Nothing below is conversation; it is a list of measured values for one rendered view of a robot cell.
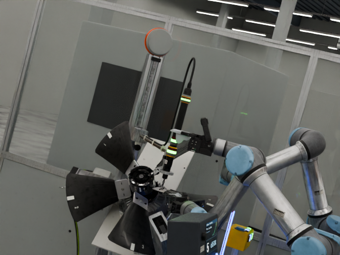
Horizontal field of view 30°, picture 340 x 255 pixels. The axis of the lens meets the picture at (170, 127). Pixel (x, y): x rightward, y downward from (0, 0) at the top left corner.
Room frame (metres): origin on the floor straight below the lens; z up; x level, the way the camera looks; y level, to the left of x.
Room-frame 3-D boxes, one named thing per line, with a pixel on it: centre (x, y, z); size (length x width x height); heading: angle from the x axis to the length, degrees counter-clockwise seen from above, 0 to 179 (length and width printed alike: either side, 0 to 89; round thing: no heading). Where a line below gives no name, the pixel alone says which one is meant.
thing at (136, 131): (3.50, 0.16, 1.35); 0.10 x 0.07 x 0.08; 18
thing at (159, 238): (2.92, -0.09, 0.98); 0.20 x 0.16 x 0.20; 163
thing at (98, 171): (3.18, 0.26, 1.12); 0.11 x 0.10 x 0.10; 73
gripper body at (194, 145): (2.89, -0.16, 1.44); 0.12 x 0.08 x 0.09; 83
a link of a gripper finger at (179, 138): (2.88, -0.05, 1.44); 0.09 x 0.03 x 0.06; 92
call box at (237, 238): (3.08, -0.47, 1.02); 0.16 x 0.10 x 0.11; 163
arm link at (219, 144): (2.89, -0.24, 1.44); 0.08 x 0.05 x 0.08; 173
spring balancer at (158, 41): (3.59, 0.19, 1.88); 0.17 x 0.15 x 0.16; 73
